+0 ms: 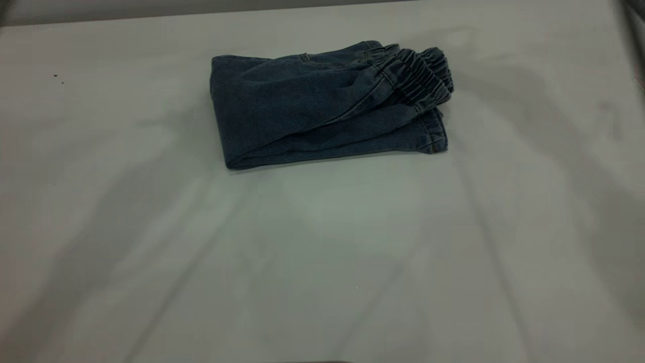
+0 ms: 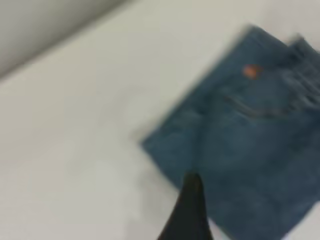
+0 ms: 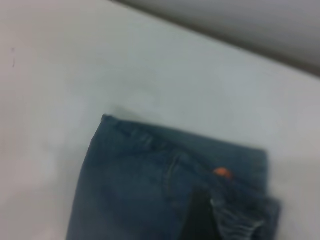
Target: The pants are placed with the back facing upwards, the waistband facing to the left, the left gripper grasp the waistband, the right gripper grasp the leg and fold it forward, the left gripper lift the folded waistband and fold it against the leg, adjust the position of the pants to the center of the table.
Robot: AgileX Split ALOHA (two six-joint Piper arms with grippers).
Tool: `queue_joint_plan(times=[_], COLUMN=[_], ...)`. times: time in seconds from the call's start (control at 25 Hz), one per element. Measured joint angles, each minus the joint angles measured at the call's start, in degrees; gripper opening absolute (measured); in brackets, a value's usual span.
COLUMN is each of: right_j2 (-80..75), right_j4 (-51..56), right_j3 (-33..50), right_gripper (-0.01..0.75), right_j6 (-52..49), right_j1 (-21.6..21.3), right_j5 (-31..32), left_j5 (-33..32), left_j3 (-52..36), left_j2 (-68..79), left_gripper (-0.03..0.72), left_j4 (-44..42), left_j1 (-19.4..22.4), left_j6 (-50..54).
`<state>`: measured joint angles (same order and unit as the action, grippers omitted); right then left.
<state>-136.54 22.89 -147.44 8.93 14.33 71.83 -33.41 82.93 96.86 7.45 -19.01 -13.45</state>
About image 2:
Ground blue denim shorts with basketball print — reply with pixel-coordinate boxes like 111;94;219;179
139;23;320;240

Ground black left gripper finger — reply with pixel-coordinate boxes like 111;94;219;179
157;171;215;240

